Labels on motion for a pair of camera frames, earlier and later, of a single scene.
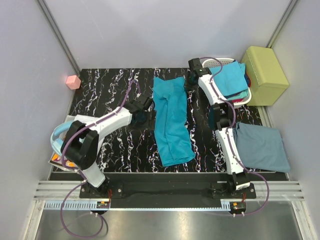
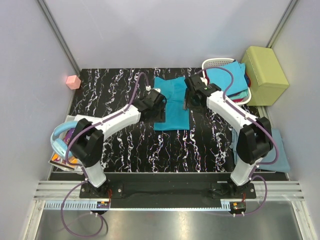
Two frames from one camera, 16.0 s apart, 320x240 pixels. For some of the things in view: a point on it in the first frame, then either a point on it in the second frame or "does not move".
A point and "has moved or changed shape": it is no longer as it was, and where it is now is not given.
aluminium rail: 282,190 does not move
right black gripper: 188,87 to 186,103
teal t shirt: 173,143 has moved or changed shape
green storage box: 268,80 does not move
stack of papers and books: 58,160 does not move
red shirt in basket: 238,100 does not move
